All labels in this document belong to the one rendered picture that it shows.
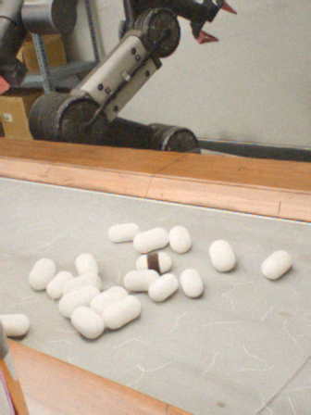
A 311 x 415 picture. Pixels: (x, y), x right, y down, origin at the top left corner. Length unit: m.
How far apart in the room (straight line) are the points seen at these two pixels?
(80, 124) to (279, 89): 1.74
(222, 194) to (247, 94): 2.23
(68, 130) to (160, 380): 0.80
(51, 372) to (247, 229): 0.28
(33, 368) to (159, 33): 0.99
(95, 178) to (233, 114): 2.20
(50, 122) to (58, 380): 0.81
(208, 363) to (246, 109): 2.52
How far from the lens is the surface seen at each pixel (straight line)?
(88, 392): 0.38
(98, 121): 1.18
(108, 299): 0.47
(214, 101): 2.99
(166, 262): 0.52
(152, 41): 1.28
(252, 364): 0.42
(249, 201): 0.64
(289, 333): 0.44
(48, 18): 0.84
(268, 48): 2.76
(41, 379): 0.40
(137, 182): 0.73
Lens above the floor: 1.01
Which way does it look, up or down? 23 degrees down
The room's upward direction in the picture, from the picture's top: 9 degrees counter-clockwise
